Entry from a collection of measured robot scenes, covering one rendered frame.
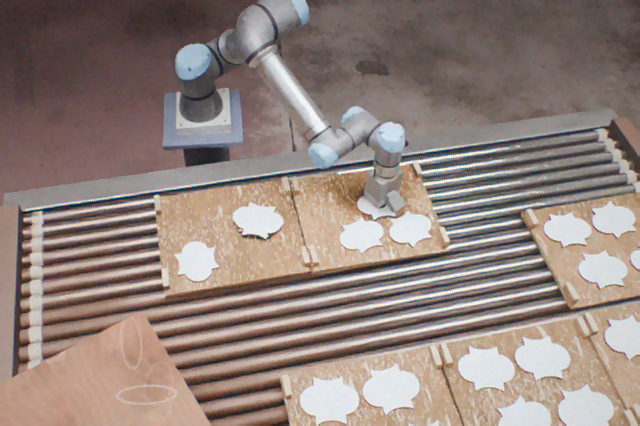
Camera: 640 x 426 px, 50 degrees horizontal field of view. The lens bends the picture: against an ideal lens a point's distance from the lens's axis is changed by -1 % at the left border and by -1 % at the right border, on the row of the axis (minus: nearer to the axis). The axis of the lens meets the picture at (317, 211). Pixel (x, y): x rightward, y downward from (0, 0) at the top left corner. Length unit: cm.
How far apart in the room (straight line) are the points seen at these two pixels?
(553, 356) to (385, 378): 45
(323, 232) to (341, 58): 219
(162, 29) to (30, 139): 109
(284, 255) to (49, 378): 70
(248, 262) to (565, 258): 92
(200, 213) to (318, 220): 35
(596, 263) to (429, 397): 67
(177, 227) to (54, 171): 163
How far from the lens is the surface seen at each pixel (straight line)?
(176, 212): 209
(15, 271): 206
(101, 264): 205
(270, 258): 197
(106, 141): 368
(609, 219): 227
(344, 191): 213
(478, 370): 185
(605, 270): 214
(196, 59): 227
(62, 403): 172
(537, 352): 192
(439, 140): 236
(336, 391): 176
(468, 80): 409
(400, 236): 203
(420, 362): 184
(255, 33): 190
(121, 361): 173
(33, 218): 220
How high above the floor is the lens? 255
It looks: 51 degrees down
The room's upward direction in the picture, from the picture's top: 4 degrees clockwise
